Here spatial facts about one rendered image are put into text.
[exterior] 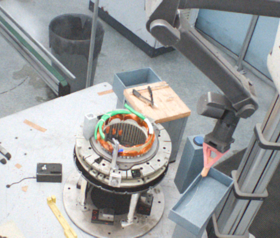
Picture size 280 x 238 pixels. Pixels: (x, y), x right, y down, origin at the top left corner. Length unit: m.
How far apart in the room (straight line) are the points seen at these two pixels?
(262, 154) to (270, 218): 1.39
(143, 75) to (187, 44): 0.93
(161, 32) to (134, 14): 3.06
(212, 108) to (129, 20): 2.91
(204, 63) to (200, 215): 0.56
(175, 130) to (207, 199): 0.38
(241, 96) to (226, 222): 0.77
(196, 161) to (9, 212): 0.71
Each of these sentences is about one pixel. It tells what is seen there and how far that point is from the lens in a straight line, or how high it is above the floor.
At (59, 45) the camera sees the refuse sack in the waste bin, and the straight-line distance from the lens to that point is 3.04.
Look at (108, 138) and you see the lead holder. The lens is 1.33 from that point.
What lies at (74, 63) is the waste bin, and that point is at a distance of 3.09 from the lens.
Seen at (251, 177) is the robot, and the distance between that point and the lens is 1.64.
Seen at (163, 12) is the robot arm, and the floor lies 1.71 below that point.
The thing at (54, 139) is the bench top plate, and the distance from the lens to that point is 1.92.
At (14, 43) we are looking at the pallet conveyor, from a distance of 2.64.
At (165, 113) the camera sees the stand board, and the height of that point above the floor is 1.07.
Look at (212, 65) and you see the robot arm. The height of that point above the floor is 1.57.
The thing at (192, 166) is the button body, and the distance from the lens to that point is 1.69.
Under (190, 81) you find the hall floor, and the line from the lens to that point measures 3.78.
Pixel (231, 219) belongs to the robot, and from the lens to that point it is 1.80.
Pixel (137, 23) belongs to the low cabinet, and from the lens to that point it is 3.98.
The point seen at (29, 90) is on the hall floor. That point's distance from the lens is 3.44.
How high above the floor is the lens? 2.12
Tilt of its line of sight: 40 degrees down
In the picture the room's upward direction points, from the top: 12 degrees clockwise
